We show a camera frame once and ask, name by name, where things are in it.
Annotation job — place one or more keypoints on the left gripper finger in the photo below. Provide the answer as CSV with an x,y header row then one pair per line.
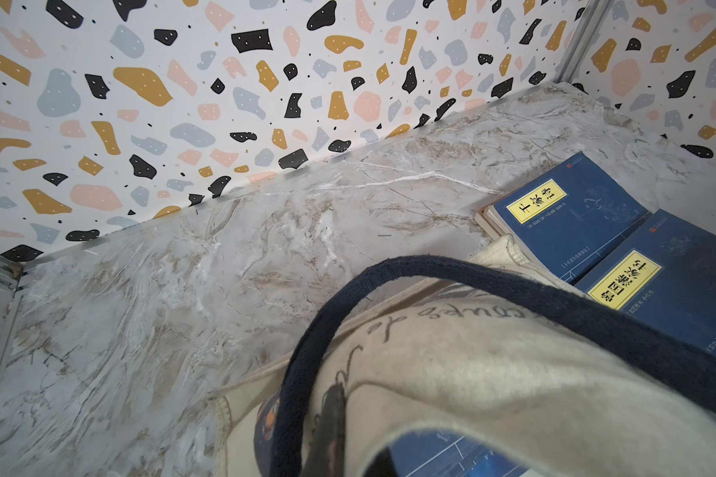
x,y
327,451

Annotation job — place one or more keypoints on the cream canvas tote bag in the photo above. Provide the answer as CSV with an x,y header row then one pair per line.
x,y
493,349

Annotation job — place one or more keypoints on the navy book with yellow label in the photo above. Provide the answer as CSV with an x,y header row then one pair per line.
x,y
568,219

